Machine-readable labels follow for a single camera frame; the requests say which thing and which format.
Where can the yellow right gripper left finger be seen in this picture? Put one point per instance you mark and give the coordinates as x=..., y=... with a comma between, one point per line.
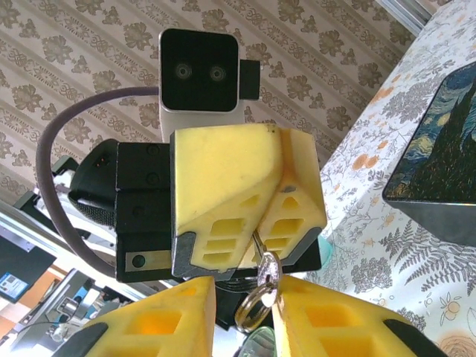
x=148, y=327

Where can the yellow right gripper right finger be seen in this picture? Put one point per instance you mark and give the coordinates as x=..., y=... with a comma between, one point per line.
x=342, y=327

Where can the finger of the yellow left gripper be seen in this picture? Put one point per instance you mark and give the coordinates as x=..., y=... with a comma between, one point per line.
x=297, y=193
x=219, y=178

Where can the silver key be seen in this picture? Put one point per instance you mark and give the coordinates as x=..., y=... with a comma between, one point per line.
x=269, y=267

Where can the clear greenish glass object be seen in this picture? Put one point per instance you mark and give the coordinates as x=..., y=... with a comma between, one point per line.
x=262, y=344

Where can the computer monitor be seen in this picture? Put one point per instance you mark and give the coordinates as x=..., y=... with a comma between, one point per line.
x=18, y=271

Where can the starry night print box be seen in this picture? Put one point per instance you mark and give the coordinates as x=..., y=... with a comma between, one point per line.
x=442, y=156

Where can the white aluminium frame rail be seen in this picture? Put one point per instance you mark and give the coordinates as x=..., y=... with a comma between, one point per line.
x=41, y=227

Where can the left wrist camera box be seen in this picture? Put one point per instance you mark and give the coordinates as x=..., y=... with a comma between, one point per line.
x=199, y=70

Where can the aluminium frame post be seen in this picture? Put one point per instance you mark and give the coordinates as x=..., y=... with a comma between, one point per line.
x=407, y=13

